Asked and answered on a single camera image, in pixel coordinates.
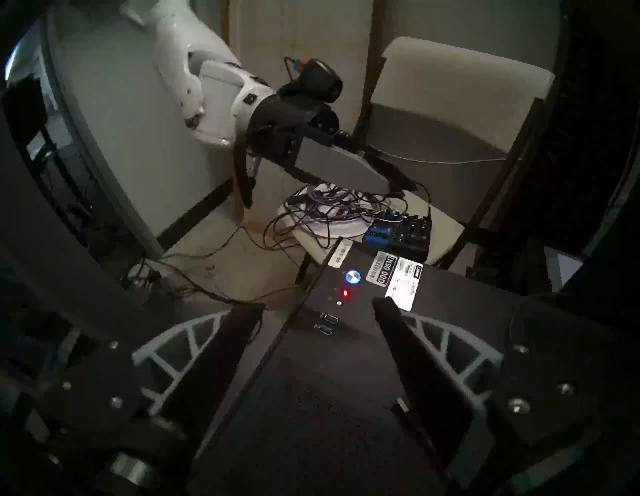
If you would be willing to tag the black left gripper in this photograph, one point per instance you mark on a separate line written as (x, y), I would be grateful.
(290, 120)

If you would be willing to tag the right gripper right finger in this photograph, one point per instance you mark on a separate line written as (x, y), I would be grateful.
(435, 380)

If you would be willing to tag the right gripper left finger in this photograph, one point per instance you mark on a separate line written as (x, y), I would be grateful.
(215, 360)

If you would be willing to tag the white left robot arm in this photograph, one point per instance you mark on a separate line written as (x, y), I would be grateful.
(200, 60)

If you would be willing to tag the black workstation tower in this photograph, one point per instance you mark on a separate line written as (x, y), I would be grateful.
(325, 400)

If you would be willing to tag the black blue audio mixer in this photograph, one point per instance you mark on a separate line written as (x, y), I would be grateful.
(410, 235)

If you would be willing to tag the cream folding chair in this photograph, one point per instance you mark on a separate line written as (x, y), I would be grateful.
(465, 85)

